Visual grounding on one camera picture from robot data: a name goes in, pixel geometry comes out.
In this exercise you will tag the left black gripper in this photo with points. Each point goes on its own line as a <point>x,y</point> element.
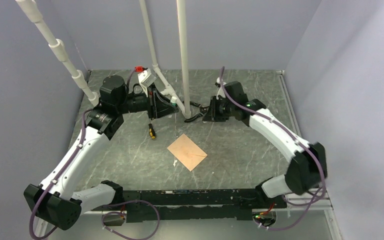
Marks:
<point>158,105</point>

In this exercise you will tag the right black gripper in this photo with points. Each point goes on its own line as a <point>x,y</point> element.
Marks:
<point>212,115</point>

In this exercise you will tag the green white glue stick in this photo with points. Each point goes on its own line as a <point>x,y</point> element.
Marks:
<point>173,101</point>

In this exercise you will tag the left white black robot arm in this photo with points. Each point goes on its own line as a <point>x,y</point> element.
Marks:
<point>55,200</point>

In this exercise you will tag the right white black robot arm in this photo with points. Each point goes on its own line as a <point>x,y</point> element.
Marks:
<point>307,165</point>

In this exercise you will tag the black grey pliers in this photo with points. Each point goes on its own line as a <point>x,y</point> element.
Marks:
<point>199,111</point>

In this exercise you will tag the yellow black screwdriver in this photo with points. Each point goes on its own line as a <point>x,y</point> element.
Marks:
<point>151,131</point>

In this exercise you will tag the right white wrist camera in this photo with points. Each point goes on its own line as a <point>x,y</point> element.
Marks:
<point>220,92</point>

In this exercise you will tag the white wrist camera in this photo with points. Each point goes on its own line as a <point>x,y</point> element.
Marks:
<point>220,92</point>
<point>146,77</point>

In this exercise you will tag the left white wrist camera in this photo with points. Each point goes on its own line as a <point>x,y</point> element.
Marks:
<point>146,77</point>

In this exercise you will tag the white PVC pipe frame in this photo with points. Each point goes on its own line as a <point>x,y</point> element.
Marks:
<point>119,34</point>

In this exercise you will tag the aluminium table frame rail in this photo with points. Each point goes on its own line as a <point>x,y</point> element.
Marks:
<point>238,157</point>

